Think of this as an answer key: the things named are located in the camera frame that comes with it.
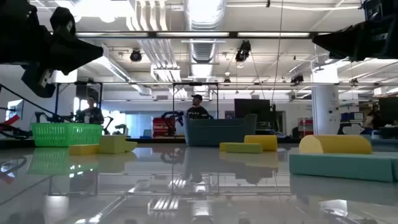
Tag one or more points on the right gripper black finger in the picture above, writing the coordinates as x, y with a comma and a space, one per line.
345, 42

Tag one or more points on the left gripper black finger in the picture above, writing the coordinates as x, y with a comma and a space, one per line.
77, 56

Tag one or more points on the green cube foam block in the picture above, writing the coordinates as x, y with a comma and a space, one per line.
112, 144

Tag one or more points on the yellow half-cylinder foam block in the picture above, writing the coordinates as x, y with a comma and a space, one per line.
335, 144

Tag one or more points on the small green foam block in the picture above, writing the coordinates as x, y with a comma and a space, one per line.
130, 146

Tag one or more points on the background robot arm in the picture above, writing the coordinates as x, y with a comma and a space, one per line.
172, 115
56, 118

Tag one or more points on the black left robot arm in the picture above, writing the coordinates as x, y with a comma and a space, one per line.
12, 31

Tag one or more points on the black ceiling spotlight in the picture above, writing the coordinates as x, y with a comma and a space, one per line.
136, 56
243, 51
297, 79

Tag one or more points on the person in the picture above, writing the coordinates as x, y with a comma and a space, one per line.
373, 118
93, 115
197, 112

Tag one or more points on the white round column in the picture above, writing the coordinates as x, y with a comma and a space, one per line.
325, 105

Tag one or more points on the black overhead rig bar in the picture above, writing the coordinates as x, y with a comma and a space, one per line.
152, 35

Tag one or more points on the green plastic mesh basket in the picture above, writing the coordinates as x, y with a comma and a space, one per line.
62, 133

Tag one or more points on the red storage box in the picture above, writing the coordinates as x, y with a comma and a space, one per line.
159, 127

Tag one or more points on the black monitor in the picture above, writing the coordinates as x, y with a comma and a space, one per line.
252, 109

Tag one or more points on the teal rectangular foam block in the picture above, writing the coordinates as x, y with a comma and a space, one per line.
342, 168

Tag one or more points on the green rectangular foam block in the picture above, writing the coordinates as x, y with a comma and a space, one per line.
244, 148

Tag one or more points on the silver ceiling duct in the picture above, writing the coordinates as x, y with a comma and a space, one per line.
203, 18

